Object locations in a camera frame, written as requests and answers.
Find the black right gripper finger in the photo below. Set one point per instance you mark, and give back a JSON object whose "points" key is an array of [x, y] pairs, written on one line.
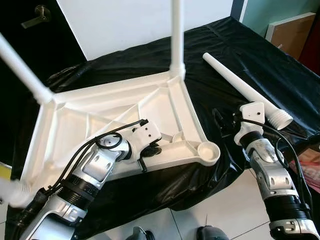
{"points": [[217, 120]]}

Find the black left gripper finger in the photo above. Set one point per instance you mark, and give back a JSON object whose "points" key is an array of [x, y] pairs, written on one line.
{"points": [[142, 165], [153, 150]]}

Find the white plastic table leg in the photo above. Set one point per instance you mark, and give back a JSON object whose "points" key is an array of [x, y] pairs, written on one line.
{"points": [[25, 70], [245, 87], [177, 35], [15, 192]]}

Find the white plastic table top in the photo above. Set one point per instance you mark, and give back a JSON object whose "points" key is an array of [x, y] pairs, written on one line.
{"points": [[100, 115]]}

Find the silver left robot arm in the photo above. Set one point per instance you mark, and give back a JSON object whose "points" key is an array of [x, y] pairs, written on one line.
{"points": [[95, 167]]}

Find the brown wooden table beam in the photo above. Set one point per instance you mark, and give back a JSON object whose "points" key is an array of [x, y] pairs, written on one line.
{"points": [[305, 147]]}

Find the black plastic table cover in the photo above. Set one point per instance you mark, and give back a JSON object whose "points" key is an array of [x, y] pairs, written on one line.
{"points": [[250, 45]]}

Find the pink plastic bag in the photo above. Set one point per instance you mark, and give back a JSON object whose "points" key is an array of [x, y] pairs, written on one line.
{"points": [[311, 172]]}

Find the brown wooden box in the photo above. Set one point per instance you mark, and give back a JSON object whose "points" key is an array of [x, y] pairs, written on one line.
{"points": [[290, 35]]}

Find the yellow plastic container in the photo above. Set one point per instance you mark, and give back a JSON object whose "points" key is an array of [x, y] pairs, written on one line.
{"points": [[5, 172]]}

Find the dark door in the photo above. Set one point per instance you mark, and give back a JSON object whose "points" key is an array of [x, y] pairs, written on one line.
{"points": [[30, 60]]}

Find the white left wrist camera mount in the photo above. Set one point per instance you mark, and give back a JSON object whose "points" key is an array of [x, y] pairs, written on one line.
{"points": [[147, 134]]}

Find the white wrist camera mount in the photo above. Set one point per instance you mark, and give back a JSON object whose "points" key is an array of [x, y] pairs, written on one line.
{"points": [[250, 117], [147, 134]]}

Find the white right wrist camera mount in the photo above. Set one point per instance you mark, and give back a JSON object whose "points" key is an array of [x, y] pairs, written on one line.
{"points": [[250, 117]]}

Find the grey door frame post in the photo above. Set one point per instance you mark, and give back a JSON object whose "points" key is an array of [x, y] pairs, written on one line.
{"points": [[239, 10]]}

